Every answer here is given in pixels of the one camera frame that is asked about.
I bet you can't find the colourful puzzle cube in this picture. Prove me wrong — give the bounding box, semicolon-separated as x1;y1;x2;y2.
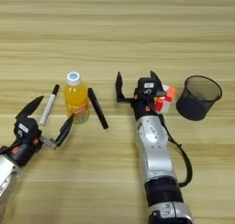
153;84;177;114

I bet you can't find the left gripper labelled black box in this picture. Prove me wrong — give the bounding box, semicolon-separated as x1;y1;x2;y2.
13;117;41;143

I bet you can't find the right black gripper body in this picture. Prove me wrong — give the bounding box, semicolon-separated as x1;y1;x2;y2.
116;91;168;122

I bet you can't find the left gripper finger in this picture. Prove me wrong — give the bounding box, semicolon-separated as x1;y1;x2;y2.
54;114;75;148
15;95;45;120

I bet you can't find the black mesh pen cup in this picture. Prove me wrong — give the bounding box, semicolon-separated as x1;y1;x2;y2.
175;74;223;122

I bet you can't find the orange juice bottle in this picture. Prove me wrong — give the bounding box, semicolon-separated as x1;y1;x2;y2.
62;71;91;125

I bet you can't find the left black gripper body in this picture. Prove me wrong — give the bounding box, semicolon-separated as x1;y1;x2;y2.
0;132;59;169

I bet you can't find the right gripper labelled black box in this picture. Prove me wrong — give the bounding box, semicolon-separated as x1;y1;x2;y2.
136;77;161;97

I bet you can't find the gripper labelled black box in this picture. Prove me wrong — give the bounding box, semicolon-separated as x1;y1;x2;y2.
136;77;161;97
13;117;41;143

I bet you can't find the white marker black cap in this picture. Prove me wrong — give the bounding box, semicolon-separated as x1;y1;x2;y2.
39;84;61;127

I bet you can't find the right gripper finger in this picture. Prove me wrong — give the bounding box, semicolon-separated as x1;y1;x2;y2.
149;70;165;93
115;71;127;102

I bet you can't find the black marker pen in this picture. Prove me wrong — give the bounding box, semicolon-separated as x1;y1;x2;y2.
87;87;110;130

